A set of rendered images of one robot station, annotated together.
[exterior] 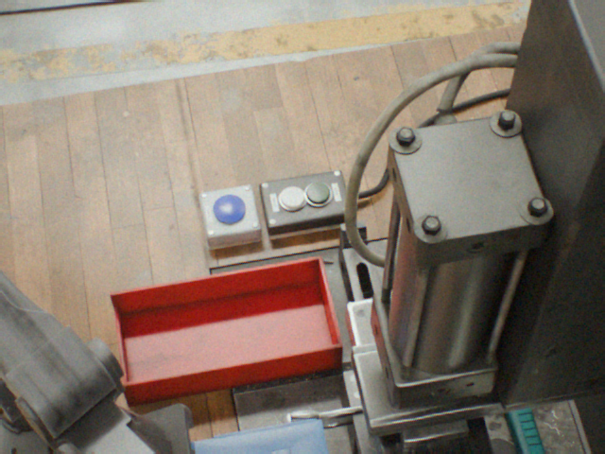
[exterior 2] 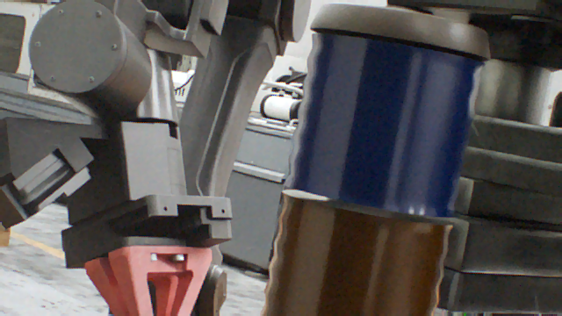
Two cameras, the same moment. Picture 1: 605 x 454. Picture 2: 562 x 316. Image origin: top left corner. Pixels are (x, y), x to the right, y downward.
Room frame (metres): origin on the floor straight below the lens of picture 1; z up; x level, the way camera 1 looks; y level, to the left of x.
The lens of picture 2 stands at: (0.05, -0.50, 1.17)
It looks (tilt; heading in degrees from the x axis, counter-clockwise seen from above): 3 degrees down; 57
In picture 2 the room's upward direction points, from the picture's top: 10 degrees clockwise
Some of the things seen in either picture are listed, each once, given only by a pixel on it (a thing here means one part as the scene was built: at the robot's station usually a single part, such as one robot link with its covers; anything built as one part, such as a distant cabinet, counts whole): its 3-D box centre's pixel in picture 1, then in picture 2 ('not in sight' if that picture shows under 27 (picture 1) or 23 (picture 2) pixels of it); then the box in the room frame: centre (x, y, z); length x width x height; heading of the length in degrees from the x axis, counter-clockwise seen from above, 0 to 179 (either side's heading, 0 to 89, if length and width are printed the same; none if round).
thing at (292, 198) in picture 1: (292, 200); not in sight; (0.76, 0.01, 0.93); 0.03 x 0.03 x 0.02
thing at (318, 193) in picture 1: (318, 196); not in sight; (0.77, -0.02, 0.93); 0.03 x 0.03 x 0.02
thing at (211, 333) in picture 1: (226, 330); not in sight; (0.59, 0.09, 0.93); 0.25 x 0.12 x 0.06; 101
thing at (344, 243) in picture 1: (356, 264); not in sight; (0.66, -0.06, 0.95); 0.06 x 0.03 x 0.09; 11
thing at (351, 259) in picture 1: (370, 313); not in sight; (0.60, -0.08, 0.95); 0.15 x 0.03 x 0.10; 11
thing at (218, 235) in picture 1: (231, 221); not in sight; (0.75, 0.09, 0.90); 0.07 x 0.07 x 0.06; 11
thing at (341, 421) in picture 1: (317, 419); not in sight; (0.46, -0.01, 0.98); 0.07 x 0.02 x 0.01; 101
